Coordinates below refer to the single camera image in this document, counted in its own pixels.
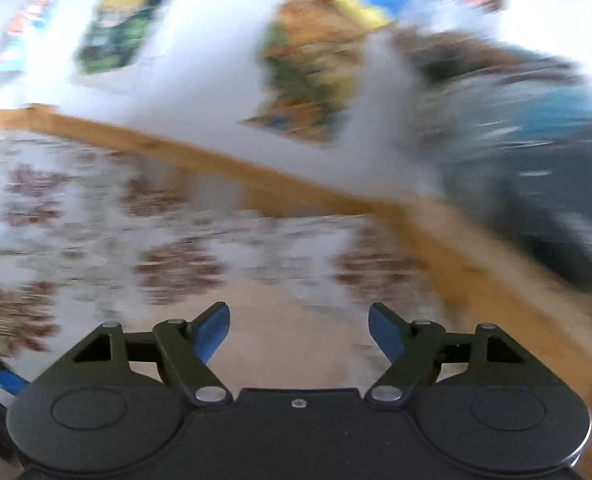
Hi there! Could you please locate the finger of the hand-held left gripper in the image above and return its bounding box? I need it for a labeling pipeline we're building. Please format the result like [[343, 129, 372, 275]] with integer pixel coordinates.
[[0, 340, 30, 400]]

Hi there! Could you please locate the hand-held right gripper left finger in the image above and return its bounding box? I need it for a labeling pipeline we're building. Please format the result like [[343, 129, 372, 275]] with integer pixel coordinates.
[[38, 301, 233, 407]]

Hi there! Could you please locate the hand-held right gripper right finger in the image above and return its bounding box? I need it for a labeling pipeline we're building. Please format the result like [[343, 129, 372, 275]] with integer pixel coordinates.
[[366, 302, 561, 406]]

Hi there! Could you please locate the floral bedsheet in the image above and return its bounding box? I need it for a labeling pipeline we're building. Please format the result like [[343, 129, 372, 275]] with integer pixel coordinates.
[[0, 127, 459, 411]]

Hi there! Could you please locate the pale blue bundle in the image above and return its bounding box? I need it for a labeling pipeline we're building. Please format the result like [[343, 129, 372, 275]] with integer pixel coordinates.
[[426, 77, 592, 306]]

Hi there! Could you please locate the clear bag with striped cloth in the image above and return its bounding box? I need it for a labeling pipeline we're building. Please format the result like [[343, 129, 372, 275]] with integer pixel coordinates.
[[393, 29, 584, 111]]

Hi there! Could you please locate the landscape flower wall poster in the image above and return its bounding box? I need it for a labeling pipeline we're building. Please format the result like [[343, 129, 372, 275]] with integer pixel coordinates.
[[240, 0, 379, 147]]

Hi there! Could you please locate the green cartoon wall poster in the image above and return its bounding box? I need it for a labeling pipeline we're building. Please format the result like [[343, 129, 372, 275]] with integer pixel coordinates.
[[75, 0, 169, 77]]

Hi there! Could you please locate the red and blue wall poster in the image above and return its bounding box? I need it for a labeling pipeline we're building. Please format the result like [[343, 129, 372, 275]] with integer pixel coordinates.
[[0, 0, 61, 77]]

